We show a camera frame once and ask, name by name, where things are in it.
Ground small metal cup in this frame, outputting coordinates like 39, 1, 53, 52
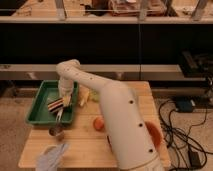
49, 126, 64, 141

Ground orange bowl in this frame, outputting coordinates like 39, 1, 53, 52
146, 122, 162, 148

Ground black power adapter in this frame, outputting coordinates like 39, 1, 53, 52
188, 150, 201, 168

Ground yellow banana piece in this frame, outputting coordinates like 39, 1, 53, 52
78, 87, 90, 107

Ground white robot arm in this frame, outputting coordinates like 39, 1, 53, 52
56, 60, 165, 171

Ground black floor cables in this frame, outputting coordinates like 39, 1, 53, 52
157, 98, 213, 171

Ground black box on floor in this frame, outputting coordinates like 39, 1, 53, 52
174, 97, 195, 113

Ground white plastic fork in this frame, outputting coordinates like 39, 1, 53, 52
56, 108, 64, 122

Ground black equipment on shelf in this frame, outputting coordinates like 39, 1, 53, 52
179, 51, 213, 78

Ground orange peach fruit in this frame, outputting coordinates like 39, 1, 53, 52
93, 117, 105, 131

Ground green plastic tray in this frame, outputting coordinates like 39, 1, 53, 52
26, 80, 79, 126

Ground crumpled blue white cloth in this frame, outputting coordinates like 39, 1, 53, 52
35, 143, 69, 171

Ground wooden table board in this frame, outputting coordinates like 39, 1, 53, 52
18, 81, 162, 170

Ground striped black eraser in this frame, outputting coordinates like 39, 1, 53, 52
47, 98, 63, 113

